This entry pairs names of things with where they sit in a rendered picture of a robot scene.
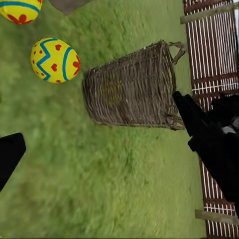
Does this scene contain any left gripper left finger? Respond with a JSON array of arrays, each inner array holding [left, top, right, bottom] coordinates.
[[0, 132, 26, 192]]

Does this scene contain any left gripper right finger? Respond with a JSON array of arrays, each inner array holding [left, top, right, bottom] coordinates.
[[223, 132, 239, 171]]

